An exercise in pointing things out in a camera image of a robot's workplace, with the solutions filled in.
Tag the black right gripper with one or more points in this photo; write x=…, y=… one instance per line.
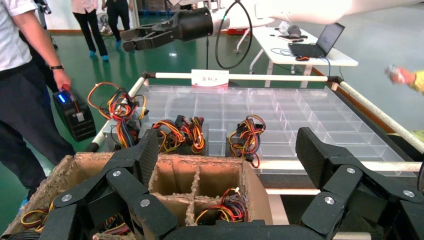
x=195, y=24

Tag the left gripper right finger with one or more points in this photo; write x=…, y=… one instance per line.
x=318, y=155

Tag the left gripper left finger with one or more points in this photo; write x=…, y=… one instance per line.
x=132, y=165

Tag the black device with blue light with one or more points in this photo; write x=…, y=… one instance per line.
x=78, y=122

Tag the yellow-sleeved forearm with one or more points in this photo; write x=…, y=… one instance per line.
x=419, y=81

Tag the bare person forearm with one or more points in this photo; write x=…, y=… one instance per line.
x=36, y=36

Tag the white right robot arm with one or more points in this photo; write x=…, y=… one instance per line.
x=298, y=11

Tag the person hand holding device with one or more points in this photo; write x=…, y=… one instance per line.
x=62, y=79

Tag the hand of yellow-sleeved person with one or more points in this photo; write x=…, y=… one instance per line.
x=402, y=76

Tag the person in black clothes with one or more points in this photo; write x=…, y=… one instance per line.
x=121, y=16

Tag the grey floor fan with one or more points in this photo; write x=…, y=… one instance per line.
x=105, y=26

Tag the clear plastic divider tray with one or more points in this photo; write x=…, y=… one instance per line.
x=298, y=109

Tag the person in pink shirt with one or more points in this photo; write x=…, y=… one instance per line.
x=87, y=23

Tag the white sign with red text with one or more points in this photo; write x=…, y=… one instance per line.
x=210, y=78

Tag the brown cardboard divider box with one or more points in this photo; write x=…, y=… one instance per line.
x=218, y=175

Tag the black wristwatch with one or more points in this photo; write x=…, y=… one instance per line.
x=57, y=67

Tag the white office table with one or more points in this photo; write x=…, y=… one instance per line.
x=338, y=58

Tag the person in white shirt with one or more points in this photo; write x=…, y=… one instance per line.
x=26, y=116

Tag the black laptop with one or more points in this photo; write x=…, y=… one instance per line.
x=329, y=38

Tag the grey rounded object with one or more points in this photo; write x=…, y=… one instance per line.
x=294, y=31

